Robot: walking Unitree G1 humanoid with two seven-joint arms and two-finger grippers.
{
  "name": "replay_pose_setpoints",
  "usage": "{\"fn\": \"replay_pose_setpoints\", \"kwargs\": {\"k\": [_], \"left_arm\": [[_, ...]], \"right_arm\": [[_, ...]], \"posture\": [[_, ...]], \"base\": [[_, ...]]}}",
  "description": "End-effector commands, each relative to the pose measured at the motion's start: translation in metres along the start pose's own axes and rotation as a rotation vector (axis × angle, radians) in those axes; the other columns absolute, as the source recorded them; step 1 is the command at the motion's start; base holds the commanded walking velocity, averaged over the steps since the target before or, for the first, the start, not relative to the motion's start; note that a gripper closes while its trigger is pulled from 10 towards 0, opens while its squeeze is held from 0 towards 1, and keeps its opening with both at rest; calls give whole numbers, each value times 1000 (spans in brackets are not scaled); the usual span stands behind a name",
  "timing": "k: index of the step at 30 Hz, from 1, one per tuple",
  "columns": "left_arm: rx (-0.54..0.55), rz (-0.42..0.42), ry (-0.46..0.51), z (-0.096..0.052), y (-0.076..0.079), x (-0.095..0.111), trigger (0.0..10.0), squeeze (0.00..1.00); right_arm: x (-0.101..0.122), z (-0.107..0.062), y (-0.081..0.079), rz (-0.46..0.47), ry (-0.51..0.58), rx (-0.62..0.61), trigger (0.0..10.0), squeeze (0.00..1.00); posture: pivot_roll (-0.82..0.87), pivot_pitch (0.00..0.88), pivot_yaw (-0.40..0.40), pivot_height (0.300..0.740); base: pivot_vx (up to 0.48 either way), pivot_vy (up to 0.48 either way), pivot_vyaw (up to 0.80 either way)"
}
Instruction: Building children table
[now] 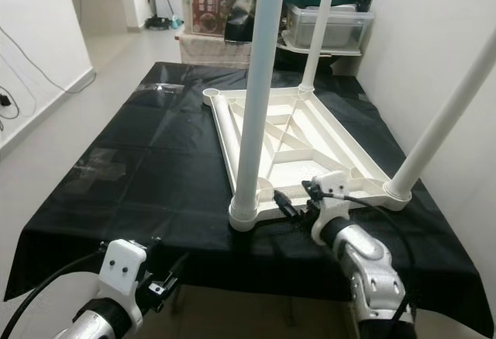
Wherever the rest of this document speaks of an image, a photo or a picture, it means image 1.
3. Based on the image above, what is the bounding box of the white plastic table top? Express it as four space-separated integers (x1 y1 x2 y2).
201 85 413 233

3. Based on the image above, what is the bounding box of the black tablecloth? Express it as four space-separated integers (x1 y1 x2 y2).
4 61 496 336

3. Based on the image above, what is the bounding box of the crumpled clear tape patch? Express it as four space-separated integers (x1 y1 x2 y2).
66 149 129 192

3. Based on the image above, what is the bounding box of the black round basin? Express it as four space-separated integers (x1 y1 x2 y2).
271 40 357 73

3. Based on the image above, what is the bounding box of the clear tape strip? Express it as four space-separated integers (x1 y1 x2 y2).
139 81 183 94

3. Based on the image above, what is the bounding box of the clear plastic container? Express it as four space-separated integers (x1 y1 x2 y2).
287 5 373 49

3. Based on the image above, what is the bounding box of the beige patterned box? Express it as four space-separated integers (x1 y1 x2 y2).
177 35 253 67

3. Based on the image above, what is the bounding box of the black plastic bag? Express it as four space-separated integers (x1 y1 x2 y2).
225 0 260 45

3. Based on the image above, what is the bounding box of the orange-lidded clear storage bin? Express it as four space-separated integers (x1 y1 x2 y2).
177 0 249 39

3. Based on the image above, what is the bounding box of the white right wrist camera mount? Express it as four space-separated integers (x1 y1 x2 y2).
308 171 351 243

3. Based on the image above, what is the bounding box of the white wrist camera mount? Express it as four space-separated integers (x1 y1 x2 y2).
97 238 148 309
308 171 351 243

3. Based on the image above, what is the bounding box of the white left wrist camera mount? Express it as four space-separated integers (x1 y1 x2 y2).
97 238 148 309

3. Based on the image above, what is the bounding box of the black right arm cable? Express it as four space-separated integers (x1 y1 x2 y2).
329 190 419 332

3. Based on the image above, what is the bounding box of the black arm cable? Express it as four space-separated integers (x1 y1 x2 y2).
0 247 105 339
329 190 419 332

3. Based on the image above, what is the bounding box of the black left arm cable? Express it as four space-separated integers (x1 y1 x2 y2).
0 247 105 339

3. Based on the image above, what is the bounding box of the black wall cable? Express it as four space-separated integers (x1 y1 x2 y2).
0 29 98 123

